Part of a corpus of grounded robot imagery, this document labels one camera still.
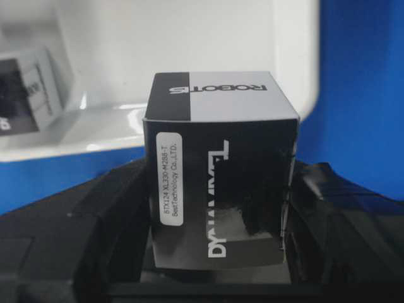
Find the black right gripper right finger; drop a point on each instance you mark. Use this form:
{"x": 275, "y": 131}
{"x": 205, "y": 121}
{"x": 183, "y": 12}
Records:
{"x": 343, "y": 240}

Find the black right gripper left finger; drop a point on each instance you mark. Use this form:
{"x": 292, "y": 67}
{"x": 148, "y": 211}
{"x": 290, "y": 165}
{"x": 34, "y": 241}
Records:
{"x": 72, "y": 246}

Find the black grey Robotis box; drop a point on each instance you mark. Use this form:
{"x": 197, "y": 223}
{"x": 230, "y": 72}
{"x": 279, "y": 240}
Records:
{"x": 220, "y": 152}

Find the black grey box in tray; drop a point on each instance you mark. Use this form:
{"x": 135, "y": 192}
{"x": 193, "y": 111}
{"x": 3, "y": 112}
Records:
{"x": 30, "y": 100}

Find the white plastic tray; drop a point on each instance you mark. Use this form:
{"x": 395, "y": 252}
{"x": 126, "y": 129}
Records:
{"x": 104, "y": 55}

